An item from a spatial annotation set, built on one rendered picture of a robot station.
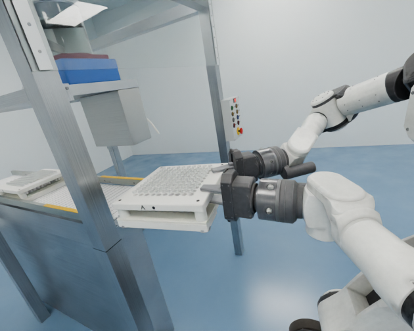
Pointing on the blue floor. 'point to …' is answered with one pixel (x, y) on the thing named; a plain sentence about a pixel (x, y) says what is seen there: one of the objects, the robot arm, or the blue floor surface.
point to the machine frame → (84, 182)
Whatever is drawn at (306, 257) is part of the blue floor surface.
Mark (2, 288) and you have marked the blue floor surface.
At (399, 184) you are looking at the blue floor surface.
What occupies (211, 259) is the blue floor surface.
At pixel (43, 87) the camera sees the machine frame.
